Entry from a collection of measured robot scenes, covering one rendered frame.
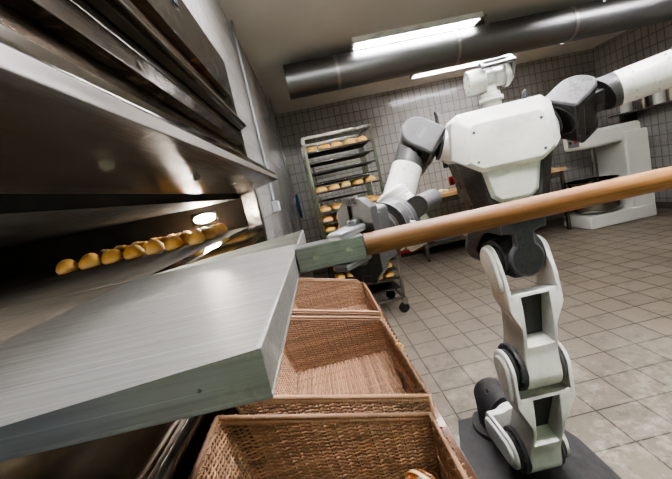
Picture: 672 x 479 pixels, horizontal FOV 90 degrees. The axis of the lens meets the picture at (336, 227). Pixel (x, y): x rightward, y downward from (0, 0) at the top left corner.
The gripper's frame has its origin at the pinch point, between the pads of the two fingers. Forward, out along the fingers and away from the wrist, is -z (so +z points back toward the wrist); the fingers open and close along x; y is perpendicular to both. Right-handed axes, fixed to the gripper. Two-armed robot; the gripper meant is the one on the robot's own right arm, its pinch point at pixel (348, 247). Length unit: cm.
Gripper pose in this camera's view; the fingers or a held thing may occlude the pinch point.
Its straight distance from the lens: 45.3
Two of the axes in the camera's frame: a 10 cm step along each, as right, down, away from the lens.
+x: -2.1, -9.7, -1.1
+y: 8.3, -1.2, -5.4
